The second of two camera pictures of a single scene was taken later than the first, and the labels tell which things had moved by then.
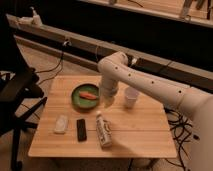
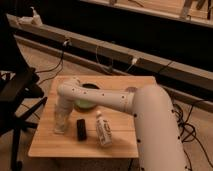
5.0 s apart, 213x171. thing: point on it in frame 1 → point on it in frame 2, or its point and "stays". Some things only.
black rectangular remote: x=81 y=130 stays
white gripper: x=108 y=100 → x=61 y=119
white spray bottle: x=36 y=20 stays
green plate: x=85 y=104 stays
